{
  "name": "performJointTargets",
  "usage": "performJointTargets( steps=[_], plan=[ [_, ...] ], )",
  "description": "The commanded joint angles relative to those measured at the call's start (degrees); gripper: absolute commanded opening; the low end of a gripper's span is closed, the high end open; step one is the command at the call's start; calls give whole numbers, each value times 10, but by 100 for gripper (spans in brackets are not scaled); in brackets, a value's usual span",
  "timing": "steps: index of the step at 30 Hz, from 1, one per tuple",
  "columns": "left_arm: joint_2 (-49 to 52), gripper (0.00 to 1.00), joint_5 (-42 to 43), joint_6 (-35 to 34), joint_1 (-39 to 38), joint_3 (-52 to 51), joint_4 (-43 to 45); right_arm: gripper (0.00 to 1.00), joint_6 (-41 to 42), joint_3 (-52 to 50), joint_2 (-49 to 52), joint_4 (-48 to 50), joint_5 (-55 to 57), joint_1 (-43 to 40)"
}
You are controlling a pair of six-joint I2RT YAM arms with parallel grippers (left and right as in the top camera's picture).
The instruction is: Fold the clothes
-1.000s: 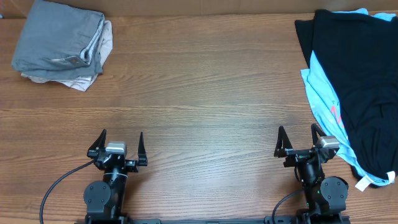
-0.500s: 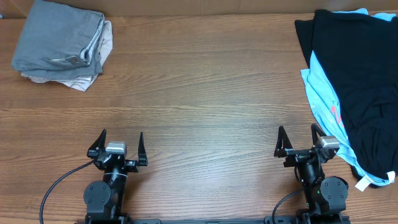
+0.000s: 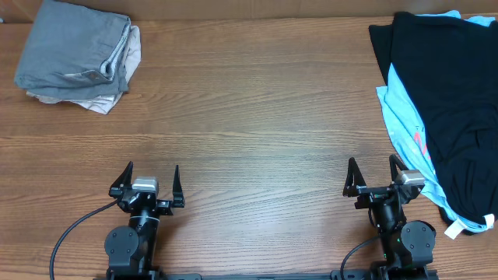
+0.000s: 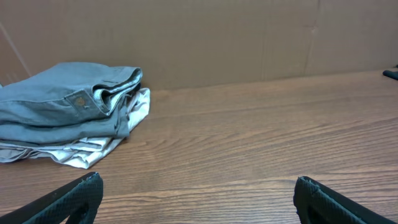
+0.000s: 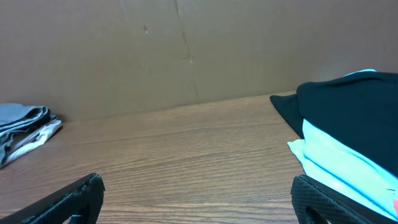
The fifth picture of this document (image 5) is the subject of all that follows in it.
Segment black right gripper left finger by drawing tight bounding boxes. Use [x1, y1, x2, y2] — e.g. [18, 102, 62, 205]
[1, 173, 105, 224]

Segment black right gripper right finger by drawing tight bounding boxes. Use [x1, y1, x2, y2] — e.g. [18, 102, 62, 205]
[290, 175, 397, 224]

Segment black t-shirt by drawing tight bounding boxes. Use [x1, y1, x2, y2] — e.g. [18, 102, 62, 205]
[270, 72, 397, 175]

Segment light blue t-shirt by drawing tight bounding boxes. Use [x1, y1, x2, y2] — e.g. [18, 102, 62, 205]
[287, 68, 398, 221]

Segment beige folded garment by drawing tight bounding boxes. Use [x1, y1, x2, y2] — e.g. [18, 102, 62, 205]
[1, 119, 62, 168]

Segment grey folded trousers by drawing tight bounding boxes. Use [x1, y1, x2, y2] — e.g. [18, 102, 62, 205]
[1, 103, 59, 162]

